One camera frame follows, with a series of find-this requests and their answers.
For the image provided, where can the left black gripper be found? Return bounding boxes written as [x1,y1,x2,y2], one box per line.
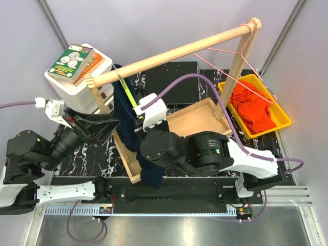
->
[42,107,123,171]

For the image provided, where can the lime green hanger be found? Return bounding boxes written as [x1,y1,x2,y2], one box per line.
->
[113,78,144,120]

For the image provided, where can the navy blue shorts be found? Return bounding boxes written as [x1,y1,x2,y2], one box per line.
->
[112,63,165,190]

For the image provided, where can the orange shorts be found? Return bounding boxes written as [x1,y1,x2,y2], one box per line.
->
[229,80,276,134]

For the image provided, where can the pink wire hanger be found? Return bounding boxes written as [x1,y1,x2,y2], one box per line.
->
[193,24,277,104]

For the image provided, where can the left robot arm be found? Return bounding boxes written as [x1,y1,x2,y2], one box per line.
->
[1,108,120,215]

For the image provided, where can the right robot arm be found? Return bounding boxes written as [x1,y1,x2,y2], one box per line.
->
[135,120,286,203]

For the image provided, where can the white drawer unit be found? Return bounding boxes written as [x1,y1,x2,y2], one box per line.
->
[44,44,113,114]

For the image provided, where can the wooden clothes rack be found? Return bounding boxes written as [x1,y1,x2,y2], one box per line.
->
[85,18,262,184]

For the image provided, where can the black square board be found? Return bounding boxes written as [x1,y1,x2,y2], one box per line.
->
[138,60,200,106]

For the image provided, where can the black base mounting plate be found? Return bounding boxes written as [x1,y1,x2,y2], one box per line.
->
[50,176,294,215]

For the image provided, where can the orange book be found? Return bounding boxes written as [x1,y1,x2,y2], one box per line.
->
[74,53,103,84]

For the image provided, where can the green cover book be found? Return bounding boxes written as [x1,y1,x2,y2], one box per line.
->
[47,44,95,84]

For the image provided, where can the yellow plastic tray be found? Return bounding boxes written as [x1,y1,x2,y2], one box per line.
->
[228,74,292,139]

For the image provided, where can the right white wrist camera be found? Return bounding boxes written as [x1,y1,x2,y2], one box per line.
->
[133,93,167,122]

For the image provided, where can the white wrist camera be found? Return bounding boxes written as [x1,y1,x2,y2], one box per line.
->
[34,97,72,128]
[133,93,167,122]

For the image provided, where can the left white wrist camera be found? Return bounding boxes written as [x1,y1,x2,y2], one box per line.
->
[34,97,72,128]

